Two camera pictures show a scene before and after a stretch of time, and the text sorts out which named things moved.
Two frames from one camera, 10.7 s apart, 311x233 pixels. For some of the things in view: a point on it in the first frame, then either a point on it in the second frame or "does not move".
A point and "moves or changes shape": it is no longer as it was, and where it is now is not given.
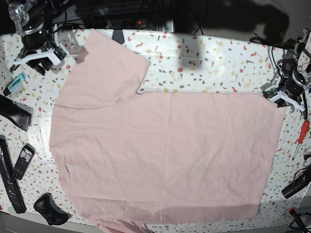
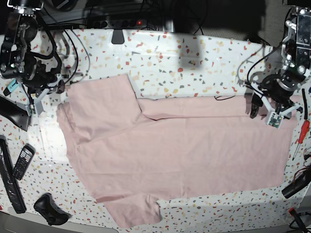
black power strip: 98,24 does not move
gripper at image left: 34,40 to 37,76
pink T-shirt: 128,159 moves or changes shape
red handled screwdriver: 304,128 does not move
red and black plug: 292,211 does not move
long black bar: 7,167 does not move
